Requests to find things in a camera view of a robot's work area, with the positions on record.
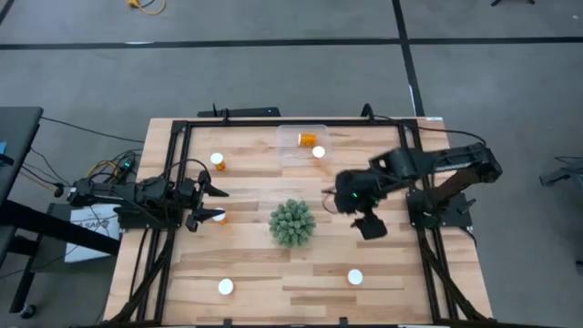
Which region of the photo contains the white printed cardboard box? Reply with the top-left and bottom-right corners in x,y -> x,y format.
63,203 -> 123,264

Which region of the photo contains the black aluminium table frame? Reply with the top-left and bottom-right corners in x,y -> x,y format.
108,117 -> 491,328

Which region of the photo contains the black floor cable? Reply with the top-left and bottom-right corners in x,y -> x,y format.
39,116 -> 146,145

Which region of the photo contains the clear plastic basket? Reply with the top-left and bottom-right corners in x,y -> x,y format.
275,123 -> 331,169

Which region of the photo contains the black desk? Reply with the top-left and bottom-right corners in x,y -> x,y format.
0,106 -> 122,320

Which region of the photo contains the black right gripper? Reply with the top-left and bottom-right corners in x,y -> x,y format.
335,169 -> 388,241

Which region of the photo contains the yellow floor cable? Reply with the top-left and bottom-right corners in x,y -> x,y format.
127,0 -> 168,16

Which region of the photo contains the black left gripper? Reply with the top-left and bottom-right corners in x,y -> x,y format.
175,170 -> 230,232

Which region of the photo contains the black chair base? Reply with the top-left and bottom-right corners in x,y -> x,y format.
539,156 -> 583,188

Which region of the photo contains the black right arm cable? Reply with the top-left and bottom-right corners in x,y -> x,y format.
371,113 -> 488,149

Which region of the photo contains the green succulent in grey pot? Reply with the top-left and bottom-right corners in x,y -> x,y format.
267,198 -> 318,250

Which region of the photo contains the black bar device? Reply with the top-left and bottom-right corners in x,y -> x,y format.
197,103 -> 282,118

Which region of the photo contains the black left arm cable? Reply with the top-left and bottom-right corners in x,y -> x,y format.
157,158 -> 211,183

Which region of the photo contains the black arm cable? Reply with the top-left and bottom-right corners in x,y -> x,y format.
157,158 -> 211,183
371,113 -> 488,149

